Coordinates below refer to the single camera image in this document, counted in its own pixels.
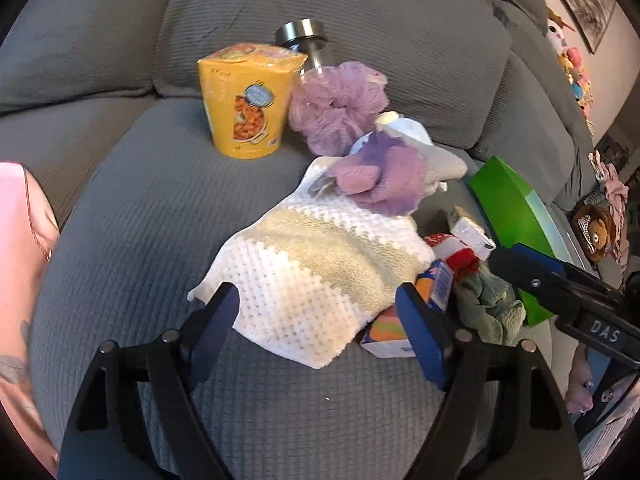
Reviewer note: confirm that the purple mesh bath pouf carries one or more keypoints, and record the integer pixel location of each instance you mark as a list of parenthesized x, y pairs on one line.
[(335, 106)]

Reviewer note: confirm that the clear bottle steel cap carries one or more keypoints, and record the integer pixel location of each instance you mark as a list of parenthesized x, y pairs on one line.
[(307, 36)]

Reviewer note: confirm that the blue orange tissue pack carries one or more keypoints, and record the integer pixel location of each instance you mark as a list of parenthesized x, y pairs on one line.
[(388, 336)]

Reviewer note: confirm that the white cream knitted cloth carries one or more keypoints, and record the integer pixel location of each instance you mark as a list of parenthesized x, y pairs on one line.
[(313, 271)]

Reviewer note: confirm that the brown teddy bear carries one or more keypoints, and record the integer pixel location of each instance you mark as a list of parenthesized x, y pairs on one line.
[(595, 230)]

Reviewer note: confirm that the person right hand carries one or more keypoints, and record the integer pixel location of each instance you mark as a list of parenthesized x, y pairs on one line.
[(578, 397)]

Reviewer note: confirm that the green cloth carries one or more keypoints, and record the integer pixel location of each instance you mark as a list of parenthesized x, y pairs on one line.
[(488, 305)]

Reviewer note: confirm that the green cardboard box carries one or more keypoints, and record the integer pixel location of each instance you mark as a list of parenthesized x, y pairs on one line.
[(517, 214)]

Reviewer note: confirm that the red white sock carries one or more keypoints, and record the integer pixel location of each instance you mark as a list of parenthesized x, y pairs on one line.
[(461, 258)]

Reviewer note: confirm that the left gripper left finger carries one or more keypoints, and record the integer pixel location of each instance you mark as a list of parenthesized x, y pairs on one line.
[(220, 314)]

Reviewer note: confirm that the purple and grey sock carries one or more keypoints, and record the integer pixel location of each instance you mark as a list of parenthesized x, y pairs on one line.
[(390, 173)]

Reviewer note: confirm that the pink garment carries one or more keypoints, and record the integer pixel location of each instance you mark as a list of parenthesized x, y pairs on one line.
[(29, 233)]

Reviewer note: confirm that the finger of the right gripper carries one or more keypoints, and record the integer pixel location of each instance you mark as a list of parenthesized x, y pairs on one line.
[(548, 279)]

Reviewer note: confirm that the pile of plush toys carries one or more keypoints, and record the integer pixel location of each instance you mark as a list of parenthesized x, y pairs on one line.
[(570, 59)]

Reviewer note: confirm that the pink clothes pile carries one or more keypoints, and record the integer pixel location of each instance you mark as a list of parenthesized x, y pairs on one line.
[(611, 195)]

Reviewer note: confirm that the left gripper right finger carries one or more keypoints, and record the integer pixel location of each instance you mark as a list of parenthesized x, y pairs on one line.
[(428, 333)]

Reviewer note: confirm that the beige tree tissue pack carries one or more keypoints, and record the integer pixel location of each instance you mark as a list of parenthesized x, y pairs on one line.
[(466, 229)]

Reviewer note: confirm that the white plush toy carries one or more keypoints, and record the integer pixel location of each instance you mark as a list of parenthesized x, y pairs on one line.
[(400, 127)]

